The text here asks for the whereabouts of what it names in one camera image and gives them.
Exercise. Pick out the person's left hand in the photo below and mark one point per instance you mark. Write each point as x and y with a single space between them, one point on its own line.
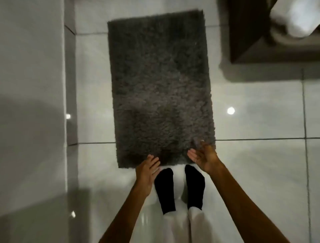
145 177

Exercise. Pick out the person's right hand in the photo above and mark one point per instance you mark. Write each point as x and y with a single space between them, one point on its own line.
207 160

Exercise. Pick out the person's left fingers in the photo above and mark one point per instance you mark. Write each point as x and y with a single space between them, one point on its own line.
153 161

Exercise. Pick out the person's right thumb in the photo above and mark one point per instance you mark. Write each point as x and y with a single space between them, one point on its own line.
205 147

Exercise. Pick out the person's left forearm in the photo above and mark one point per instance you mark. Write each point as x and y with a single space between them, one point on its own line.
122 215

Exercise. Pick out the person's right forearm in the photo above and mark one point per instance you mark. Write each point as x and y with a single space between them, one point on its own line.
246 202

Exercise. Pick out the black sock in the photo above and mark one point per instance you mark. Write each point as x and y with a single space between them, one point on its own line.
165 191
195 186

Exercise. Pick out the grey shaggy floor mat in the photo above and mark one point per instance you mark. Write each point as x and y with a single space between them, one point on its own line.
160 90

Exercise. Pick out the white trousers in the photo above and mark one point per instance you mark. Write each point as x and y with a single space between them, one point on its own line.
200 227

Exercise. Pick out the dark wooden cabinet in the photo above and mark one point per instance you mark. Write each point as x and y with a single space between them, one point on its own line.
246 35

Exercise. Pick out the white towel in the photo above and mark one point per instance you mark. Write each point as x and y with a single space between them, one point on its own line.
296 16

